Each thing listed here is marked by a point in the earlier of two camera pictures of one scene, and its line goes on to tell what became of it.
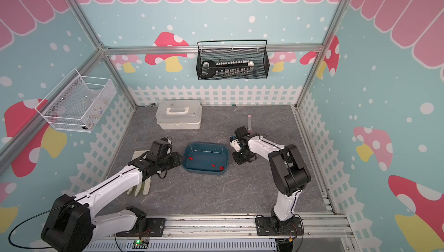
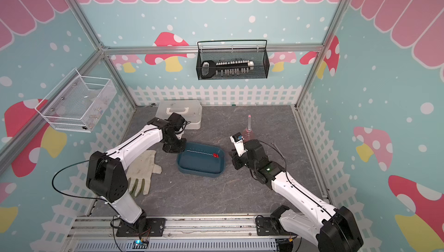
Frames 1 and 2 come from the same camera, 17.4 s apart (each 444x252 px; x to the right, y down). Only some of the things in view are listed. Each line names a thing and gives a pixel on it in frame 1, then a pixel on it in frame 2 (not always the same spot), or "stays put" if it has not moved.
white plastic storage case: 179,114 stays put
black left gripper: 177,160 -> 179,149
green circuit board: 140,244 stays put
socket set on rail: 210,68 stays put
